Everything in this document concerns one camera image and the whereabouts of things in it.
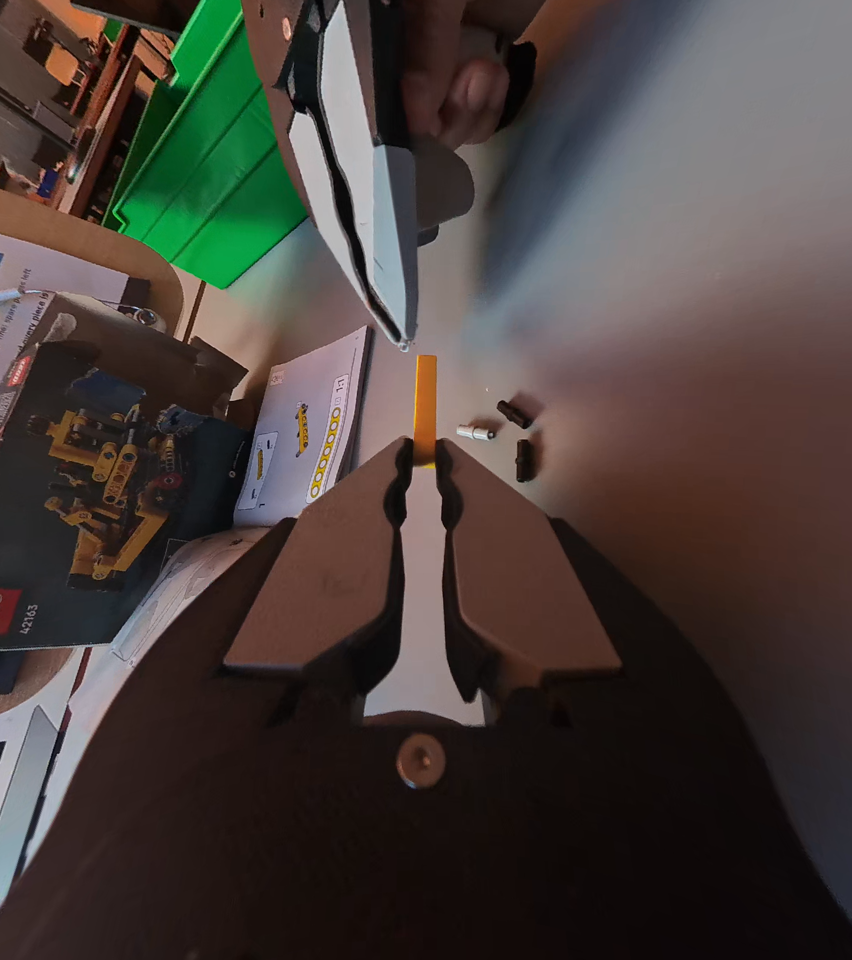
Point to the lego instruction booklet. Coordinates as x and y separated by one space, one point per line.
321 390

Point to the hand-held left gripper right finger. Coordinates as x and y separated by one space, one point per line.
523 592

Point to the background shelf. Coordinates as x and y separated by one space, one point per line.
36 90

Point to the black and white printed sheet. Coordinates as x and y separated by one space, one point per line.
13 810

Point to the black lego pin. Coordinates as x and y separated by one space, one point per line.
523 459
516 414

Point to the lego set box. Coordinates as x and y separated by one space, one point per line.
96 487

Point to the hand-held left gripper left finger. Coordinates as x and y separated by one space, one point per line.
321 592

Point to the person's right hand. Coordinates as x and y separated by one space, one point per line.
456 97

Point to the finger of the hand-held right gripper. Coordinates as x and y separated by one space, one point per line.
343 112
396 225

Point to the grey lego pin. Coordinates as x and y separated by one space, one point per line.
474 431

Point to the yellow lego beam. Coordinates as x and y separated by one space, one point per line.
426 397

